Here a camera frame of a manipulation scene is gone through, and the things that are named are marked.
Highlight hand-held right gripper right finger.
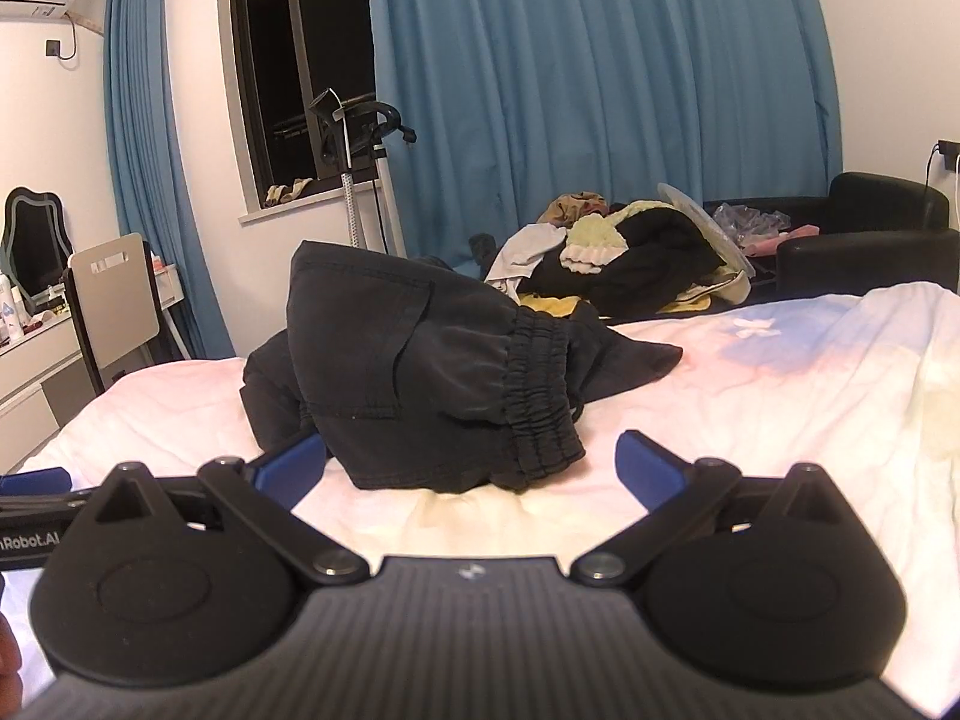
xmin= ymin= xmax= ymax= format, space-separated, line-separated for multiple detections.
xmin=570 ymin=430 xmax=852 ymax=586

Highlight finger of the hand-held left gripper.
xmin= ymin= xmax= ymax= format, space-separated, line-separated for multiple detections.
xmin=0 ymin=467 xmax=95 ymax=517

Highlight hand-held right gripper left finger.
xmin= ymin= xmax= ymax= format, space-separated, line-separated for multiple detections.
xmin=97 ymin=435 xmax=370 ymax=590

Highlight black pants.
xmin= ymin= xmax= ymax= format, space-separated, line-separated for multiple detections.
xmin=240 ymin=240 xmax=683 ymax=496

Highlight white dresser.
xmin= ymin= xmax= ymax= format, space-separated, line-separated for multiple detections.
xmin=0 ymin=307 xmax=83 ymax=466

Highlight white bed sheet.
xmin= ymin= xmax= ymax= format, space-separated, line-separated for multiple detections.
xmin=0 ymin=286 xmax=960 ymax=713

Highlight white bottle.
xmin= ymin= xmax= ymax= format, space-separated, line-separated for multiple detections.
xmin=0 ymin=274 xmax=27 ymax=346

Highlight yellow cloth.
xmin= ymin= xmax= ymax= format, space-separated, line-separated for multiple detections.
xmin=517 ymin=291 xmax=713 ymax=316

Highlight grey back chair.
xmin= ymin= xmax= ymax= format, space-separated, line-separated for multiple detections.
xmin=61 ymin=232 xmax=185 ymax=395

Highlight black garment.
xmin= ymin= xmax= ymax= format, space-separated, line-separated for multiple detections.
xmin=525 ymin=206 xmax=728 ymax=316

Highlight pale green fluffy cloth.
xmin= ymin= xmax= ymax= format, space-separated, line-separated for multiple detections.
xmin=562 ymin=214 xmax=627 ymax=275

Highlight grey white garment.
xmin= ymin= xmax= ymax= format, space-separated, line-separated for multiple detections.
xmin=484 ymin=223 xmax=567 ymax=287

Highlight clear plastic lid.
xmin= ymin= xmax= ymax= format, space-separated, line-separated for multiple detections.
xmin=658 ymin=182 xmax=755 ymax=278

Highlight pink cloth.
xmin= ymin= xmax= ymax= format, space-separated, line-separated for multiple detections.
xmin=742 ymin=223 xmax=822 ymax=257

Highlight clear plastic bag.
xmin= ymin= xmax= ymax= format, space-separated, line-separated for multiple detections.
xmin=712 ymin=202 xmax=792 ymax=248

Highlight brown cloth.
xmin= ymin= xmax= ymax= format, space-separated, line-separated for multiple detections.
xmin=534 ymin=191 xmax=610 ymax=227

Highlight cloth on windowsill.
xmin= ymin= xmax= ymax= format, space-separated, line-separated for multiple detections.
xmin=264 ymin=178 xmax=314 ymax=207

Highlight black sofa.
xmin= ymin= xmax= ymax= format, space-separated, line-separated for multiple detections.
xmin=701 ymin=172 xmax=950 ymax=302

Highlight narrow blue curtain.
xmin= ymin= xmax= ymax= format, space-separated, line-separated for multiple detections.
xmin=101 ymin=0 xmax=237 ymax=361

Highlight garment steamer stand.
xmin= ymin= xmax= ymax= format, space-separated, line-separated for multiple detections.
xmin=306 ymin=88 xmax=417 ymax=252

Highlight wide blue curtain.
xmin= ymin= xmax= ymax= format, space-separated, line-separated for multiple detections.
xmin=365 ymin=0 xmax=845 ymax=271

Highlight dark window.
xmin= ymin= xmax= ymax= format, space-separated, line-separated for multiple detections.
xmin=217 ymin=0 xmax=380 ymax=222

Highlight white air conditioner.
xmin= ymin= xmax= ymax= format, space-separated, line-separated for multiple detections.
xmin=0 ymin=0 xmax=80 ymax=23

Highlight wavy frame mirror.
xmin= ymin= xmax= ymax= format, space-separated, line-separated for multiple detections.
xmin=0 ymin=186 xmax=76 ymax=301

